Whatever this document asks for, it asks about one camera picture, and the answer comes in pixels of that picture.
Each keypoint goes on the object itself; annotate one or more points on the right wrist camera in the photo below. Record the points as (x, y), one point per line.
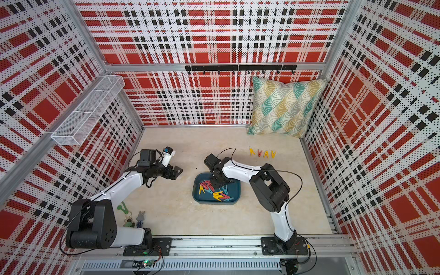
(211, 160)

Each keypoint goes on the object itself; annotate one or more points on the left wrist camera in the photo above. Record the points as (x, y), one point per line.
(147, 158)

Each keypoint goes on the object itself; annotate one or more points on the patterned green yellow pillow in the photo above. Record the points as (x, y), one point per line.
(280, 108)

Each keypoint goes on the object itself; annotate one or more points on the black hook rail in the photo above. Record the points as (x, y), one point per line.
(233, 68)

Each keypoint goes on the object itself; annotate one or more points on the yellow clothespin in tray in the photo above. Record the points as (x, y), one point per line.
(220, 196)

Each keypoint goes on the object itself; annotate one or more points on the grey rabbit figurine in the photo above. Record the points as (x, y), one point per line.
(140, 219)

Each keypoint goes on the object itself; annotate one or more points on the teal plastic storage tray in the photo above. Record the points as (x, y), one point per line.
(205, 197)

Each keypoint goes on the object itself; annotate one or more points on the green toy keychain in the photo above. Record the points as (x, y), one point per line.
(128, 222)

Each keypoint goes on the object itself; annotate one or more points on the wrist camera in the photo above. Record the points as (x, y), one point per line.
(211, 160)
(147, 158)

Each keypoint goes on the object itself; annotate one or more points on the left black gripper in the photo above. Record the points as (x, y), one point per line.
(174, 175)

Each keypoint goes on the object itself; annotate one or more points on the white wire mesh shelf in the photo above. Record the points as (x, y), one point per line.
(74, 130)

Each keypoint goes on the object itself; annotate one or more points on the green circuit board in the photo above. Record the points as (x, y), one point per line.
(141, 264)

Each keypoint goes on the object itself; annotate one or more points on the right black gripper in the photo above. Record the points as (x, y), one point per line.
(215, 184)

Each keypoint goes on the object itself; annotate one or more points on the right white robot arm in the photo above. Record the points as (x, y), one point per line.
(270, 189)

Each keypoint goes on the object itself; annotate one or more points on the pink clothespin in tray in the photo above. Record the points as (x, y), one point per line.
(207, 185)

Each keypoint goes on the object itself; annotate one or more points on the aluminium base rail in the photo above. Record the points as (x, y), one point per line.
(227, 255)

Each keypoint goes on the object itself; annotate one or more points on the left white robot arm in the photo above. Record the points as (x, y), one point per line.
(92, 222)

